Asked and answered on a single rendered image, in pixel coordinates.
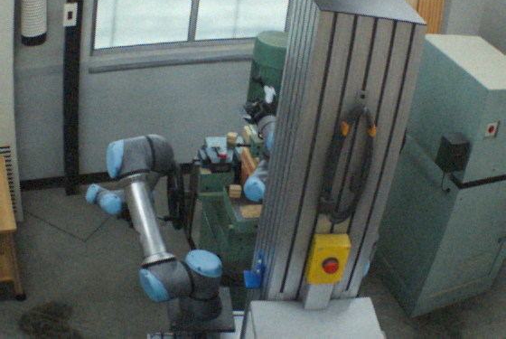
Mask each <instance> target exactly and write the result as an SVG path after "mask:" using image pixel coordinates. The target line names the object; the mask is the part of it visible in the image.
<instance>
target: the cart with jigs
mask: <svg viewBox="0 0 506 339"><path fill-rule="evenodd" d="M14 232H17V230H16V226H15V221H14V212H13V206H12V202H11V197H10V192H9V184H8V177H7V172H6V167H5V155H0V282H6V281H7V282H9V281H13V282H14V286H15V289H16V291H15V294H14V298H15V299H16V300H18V301H19V302H22V301H25V299H26V294H25V292H23V285H22V279H21V276H20V270H19V263H18V260H17V255H16V247H15V243H14Z"/></svg>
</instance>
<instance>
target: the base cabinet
mask: <svg viewBox="0 0 506 339"><path fill-rule="evenodd" d="M198 246H199V250H206V251H208V252H211V253H213V254H214V255H216V254H220V256H221V260H222V262H232V261H243V260H245V261H246V263H247V266H248V269H249V270H251V268H252V262H253V257H254V251H255V246H256V243H251V244H240V245H228V243H227V241H226V239H224V236H223V233H222V230H221V227H220V224H219V221H218V218H217V216H216V213H215V211H214V208H213V205H212V203H211V201H206V202H202V210H201V227H200V235H199V244H198ZM247 293H248V289H247V288H246V287H231V288H230V301H231V307H232V308H233V312H244V308H245V304H246V299H247Z"/></svg>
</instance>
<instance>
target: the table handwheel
mask: <svg viewBox="0 0 506 339"><path fill-rule="evenodd" d="M173 172H174V173H175V178H176V184H177V188H176V187H175V182H174V178H173ZM166 190H167V196H168V207H169V214H170V215H173V216H178V220H176V221H171V223H172V225H173V228H174V229H175V230H177V231H179V230H181V229H182V227H183V224H184V219H185V207H186V200H184V199H190V195H191V190H189V191H185V190H184V185H183V174H182V170H181V167H180V164H179V162H178V161H177V160H173V163H172V165H171V166H170V168H169V169H168V170H167V179H166ZM178 203H179V211H178Z"/></svg>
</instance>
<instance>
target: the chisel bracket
mask: <svg viewBox="0 0 506 339"><path fill-rule="evenodd" d="M248 144H249V145H251V147H248V151H249V152H250V154H251V156H252V157H261V156H262V150H263V145H264V141H263V140H261V139H259V138H258V134H250V135H249V141H248Z"/></svg>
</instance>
